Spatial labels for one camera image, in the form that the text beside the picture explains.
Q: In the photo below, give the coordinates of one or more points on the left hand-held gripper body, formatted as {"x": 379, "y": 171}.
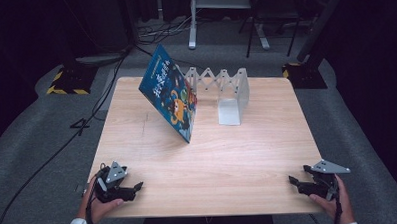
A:
{"x": 111, "y": 191}

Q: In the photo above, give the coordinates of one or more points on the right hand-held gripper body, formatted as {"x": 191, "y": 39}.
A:
{"x": 325, "y": 184}

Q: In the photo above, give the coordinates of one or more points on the blue cartoon picture book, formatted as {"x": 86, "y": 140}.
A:
{"x": 169, "y": 93}

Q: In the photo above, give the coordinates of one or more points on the grey expandable book rack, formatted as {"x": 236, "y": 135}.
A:
{"x": 230, "y": 91}

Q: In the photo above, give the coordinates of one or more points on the person's left hand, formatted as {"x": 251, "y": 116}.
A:
{"x": 96, "y": 210}

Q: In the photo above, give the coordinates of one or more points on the person's right hand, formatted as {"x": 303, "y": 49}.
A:
{"x": 341, "y": 208}

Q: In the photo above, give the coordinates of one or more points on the black striped stand base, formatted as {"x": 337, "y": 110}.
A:
{"x": 305, "y": 76}
{"x": 72, "y": 79}

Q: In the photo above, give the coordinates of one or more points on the grey flat floor plate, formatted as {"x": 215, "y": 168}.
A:
{"x": 99, "y": 58}

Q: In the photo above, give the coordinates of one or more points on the grey metal pole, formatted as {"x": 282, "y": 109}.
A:
{"x": 320, "y": 24}

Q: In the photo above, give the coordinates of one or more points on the black chair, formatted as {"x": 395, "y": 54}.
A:
{"x": 273, "y": 12}

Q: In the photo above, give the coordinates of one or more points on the white desk frame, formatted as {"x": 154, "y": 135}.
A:
{"x": 192, "y": 22}

